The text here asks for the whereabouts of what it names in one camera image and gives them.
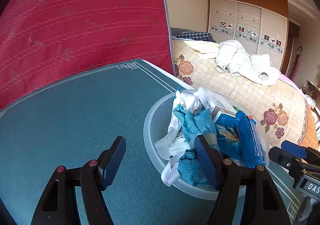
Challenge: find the blue cracker packet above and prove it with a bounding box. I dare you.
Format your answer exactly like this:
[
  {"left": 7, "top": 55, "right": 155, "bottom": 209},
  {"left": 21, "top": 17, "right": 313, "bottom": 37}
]
[{"left": 215, "top": 111, "right": 267, "bottom": 168}]

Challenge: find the white plastic bag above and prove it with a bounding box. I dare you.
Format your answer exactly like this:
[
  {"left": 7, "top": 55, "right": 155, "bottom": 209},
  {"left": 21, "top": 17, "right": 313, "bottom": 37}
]
[{"left": 155, "top": 90, "right": 215, "bottom": 187}]

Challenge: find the blue cloth pouch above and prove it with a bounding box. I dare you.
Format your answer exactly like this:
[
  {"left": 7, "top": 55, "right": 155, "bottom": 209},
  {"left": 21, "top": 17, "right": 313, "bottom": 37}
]
[{"left": 173, "top": 105, "right": 220, "bottom": 189}]

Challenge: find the white medicine box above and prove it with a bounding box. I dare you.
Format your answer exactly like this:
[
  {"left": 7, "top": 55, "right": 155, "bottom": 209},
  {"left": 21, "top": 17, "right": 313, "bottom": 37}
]
[{"left": 199, "top": 92, "right": 236, "bottom": 122}]

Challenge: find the floral bed quilt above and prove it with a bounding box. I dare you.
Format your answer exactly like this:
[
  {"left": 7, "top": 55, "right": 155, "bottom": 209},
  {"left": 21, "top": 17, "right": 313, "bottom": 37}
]
[{"left": 172, "top": 40, "right": 319, "bottom": 149}]

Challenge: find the clear plastic bowl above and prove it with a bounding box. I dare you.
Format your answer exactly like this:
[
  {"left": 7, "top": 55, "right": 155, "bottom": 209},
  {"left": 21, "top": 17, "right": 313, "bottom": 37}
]
[{"left": 143, "top": 88, "right": 270, "bottom": 201}]

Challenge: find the white crumpled clothing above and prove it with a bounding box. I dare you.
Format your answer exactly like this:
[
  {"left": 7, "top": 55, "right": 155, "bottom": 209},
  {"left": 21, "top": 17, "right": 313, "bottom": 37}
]
[{"left": 184, "top": 39, "right": 281, "bottom": 86}]

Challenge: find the plaid pillow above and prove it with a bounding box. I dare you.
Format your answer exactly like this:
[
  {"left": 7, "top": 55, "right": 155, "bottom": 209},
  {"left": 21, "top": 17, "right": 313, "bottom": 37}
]
[{"left": 175, "top": 31, "right": 216, "bottom": 43}]

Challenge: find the white sliding wardrobe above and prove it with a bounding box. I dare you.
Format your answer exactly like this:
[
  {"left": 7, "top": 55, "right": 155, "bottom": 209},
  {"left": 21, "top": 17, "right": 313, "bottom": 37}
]
[{"left": 207, "top": 0, "right": 289, "bottom": 69}]

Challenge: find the red upright mattress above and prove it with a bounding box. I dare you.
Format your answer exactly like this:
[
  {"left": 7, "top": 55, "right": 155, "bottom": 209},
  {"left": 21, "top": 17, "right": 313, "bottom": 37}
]
[{"left": 1, "top": 0, "right": 174, "bottom": 108}]

